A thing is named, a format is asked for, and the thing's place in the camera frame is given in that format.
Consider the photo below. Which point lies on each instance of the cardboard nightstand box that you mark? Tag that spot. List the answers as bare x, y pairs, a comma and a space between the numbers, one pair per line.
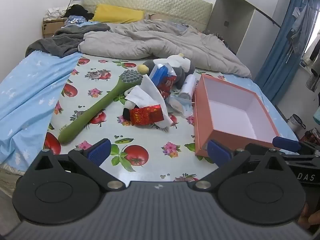
51, 27

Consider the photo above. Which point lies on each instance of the wall switch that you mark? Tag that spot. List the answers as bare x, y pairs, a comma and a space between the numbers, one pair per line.
226, 23

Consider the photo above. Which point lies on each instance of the white spray can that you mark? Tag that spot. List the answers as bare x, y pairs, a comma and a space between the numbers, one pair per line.
188, 85

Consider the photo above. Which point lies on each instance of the silver trash can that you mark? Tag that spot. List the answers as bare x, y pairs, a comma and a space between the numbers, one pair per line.
296, 122

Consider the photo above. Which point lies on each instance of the grey duvet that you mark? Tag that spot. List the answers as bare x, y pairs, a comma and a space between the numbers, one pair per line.
155, 42

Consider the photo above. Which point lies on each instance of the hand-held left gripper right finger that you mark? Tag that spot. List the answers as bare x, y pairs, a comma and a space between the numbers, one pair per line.
218, 153

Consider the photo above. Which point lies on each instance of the metal mesh basket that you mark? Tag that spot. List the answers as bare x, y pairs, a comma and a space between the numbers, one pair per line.
313, 80

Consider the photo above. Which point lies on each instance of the black clothes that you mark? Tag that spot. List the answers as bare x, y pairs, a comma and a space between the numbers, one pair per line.
78, 11

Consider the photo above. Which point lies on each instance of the blue face mask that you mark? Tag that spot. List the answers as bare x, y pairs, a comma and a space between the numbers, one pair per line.
182, 106

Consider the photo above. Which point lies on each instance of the dark grey blanket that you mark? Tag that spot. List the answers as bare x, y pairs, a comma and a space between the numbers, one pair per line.
62, 40

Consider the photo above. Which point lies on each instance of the red tissue packet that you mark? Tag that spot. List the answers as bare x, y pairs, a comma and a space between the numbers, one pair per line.
147, 113

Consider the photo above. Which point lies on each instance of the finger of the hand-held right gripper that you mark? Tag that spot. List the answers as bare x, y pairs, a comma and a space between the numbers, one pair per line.
287, 143

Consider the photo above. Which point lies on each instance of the yellow pillow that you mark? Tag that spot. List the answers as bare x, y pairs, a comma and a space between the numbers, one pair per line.
117, 13

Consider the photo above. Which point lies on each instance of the grey wardrobe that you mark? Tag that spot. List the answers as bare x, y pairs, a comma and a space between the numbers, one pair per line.
250, 30

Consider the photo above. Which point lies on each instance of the blue curtain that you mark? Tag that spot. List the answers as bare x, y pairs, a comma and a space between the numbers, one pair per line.
280, 62

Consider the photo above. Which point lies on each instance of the green massage hammer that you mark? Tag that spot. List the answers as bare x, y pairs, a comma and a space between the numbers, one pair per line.
100, 105

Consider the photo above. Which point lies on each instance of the white crumpled cloth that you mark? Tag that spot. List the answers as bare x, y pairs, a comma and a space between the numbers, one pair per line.
53, 12

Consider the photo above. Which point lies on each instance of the pink cardboard box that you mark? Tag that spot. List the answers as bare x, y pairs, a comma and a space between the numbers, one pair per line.
225, 110

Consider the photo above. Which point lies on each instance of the hanging clothes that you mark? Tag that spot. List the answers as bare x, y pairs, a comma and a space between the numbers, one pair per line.
300, 30

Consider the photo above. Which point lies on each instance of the fruit printed sheet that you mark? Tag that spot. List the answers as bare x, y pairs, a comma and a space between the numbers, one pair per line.
150, 140

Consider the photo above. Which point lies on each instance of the grey penguin plush toy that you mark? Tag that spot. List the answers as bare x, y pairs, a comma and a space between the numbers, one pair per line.
187, 66

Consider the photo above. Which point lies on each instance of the red patterned bag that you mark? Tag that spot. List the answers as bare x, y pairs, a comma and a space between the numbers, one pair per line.
311, 136

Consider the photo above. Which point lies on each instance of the light blue bed sheet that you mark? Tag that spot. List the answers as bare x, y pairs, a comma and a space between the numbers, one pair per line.
25, 92

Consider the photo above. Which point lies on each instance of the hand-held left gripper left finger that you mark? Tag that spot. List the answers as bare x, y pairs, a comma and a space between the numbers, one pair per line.
100, 152

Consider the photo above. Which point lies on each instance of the white tissue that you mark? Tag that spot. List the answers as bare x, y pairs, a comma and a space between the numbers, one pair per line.
152, 90

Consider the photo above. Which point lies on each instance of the cream quilted headboard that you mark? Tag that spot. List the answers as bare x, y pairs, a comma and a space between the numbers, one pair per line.
150, 0

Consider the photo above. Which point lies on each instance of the blue patterned packet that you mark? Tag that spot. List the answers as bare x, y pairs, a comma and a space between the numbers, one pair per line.
75, 20

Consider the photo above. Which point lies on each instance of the blue tissue pack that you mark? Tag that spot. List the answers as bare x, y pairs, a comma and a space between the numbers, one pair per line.
160, 75

